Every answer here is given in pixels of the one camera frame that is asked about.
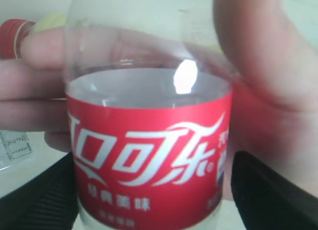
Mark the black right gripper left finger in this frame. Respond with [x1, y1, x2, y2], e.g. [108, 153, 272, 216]
[0, 153, 79, 230]

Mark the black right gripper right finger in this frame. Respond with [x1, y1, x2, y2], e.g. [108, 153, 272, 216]
[231, 151, 318, 230]

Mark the clear bottle butterfly label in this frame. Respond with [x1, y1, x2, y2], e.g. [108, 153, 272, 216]
[0, 131, 66, 197]

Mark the clear cola bottle red label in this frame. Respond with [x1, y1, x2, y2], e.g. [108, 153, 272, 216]
[65, 0, 233, 230]

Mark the yellow drink bottle red cap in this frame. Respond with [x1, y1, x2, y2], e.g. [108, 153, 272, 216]
[0, 12, 66, 60]

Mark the person's open bare hand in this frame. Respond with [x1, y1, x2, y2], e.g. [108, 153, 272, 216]
[0, 0, 318, 210]

